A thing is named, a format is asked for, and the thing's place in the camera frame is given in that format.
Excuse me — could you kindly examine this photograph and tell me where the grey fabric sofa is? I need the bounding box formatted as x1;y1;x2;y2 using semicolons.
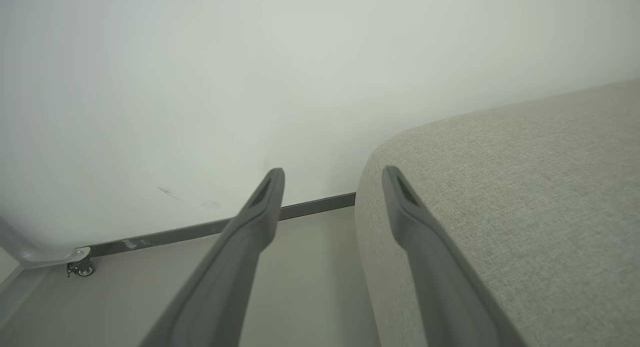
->
354;79;640;347

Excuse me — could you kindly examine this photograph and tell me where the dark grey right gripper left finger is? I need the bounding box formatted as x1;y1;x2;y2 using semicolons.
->
140;168;286;347

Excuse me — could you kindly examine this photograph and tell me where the small black caster wheel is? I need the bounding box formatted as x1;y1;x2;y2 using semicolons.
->
66;259;96;278

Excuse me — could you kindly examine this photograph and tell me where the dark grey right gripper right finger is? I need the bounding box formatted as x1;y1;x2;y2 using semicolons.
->
381;165;527;347

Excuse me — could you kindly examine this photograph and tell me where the dark grey baseboard strip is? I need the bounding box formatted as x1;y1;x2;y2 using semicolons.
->
89;192;357;259

